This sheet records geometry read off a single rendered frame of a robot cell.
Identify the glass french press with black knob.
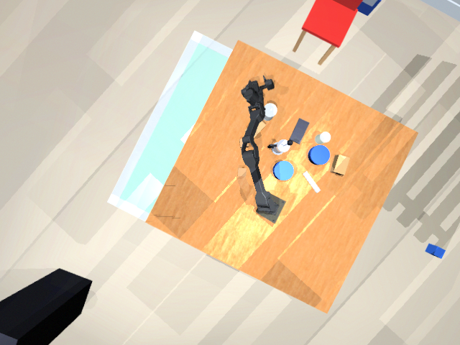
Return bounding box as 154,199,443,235
267,139,293,155

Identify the blue cylinder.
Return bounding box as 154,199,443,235
308,145,330,165
272,161,294,180

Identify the white flat bar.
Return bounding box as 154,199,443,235
303,171,320,192

